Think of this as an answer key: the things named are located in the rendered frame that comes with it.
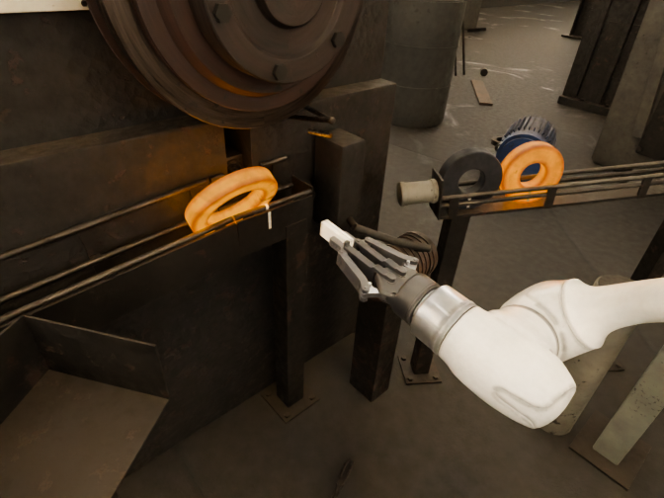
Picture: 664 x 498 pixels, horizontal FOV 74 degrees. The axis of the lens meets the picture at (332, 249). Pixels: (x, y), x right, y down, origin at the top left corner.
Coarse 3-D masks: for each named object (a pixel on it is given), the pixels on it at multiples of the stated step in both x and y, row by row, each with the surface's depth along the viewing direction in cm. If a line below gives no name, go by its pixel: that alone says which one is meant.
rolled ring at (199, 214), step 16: (224, 176) 75; (240, 176) 76; (256, 176) 77; (272, 176) 82; (208, 192) 75; (224, 192) 74; (240, 192) 77; (256, 192) 87; (272, 192) 86; (192, 208) 77; (208, 208) 76; (240, 208) 89; (192, 224) 79; (208, 224) 83
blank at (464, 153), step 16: (448, 160) 104; (464, 160) 102; (480, 160) 102; (496, 160) 103; (448, 176) 104; (480, 176) 108; (496, 176) 105; (448, 192) 106; (464, 192) 108; (464, 208) 110
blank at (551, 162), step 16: (528, 144) 103; (544, 144) 102; (512, 160) 103; (528, 160) 104; (544, 160) 104; (560, 160) 105; (512, 176) 106; (544, 176) 107; (560, 176) 107; (528, 192) 109; (544, 192) 109
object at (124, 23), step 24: (96, 0) 59; (120, 0) 56; (360, 0) 81; (120, 24) 57; (144, 48) 60; (144, 72) 62; (168, 72) 64; (168, 96) 65; (192, 96) 68; (312, 96) 84; (216, 120) 73; (240, 120) 76; (264, 120) 79
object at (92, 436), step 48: (0, 336) 57; (48, 336) 61; (96, 336) 59; (0, 384) 58; (48, 384) 64; (96, 384) 65; (144, 384) 62; (0, 432) 59; (48, 432) 59; (96, 432) 59; (144, 432) 59; (0, 480) 54; (48, 480) 54; (96, 480) 54
